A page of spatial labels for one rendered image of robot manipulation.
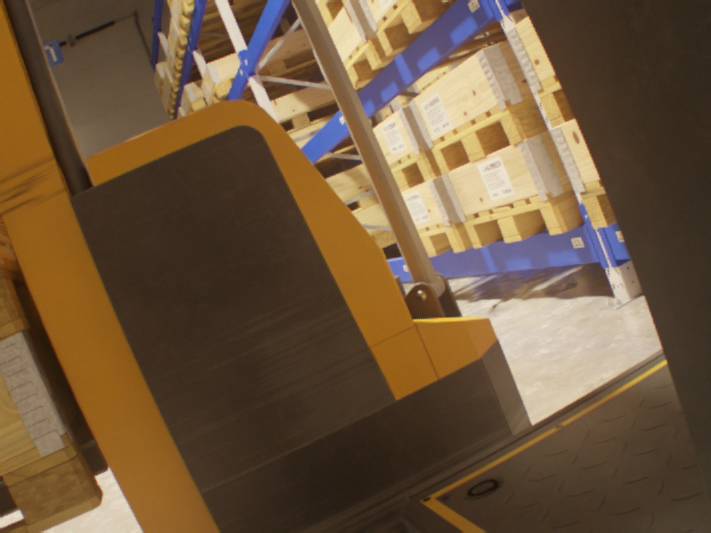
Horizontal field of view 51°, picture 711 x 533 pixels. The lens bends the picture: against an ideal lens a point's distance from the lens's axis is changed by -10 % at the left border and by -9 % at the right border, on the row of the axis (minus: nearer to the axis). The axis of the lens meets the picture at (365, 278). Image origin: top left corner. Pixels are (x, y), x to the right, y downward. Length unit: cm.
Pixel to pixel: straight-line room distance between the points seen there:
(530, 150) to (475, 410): 137
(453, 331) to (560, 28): 119
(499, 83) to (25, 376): 189
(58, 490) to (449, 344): 77
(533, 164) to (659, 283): 240
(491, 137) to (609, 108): 272
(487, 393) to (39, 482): 85
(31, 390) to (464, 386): 79
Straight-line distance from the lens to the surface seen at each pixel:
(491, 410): 156
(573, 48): 36
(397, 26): 348
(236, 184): 144
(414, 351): 150
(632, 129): 34
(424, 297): 177
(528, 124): 277
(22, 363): 143
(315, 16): 185
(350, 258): 146
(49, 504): 147
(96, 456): 156
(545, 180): 276
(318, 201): 146
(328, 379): 146
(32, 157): 151
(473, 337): 154
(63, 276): 147
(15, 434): 145
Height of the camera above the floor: 60
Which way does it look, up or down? 4 degrees down
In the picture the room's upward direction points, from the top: 23 degrees counter-clockwise
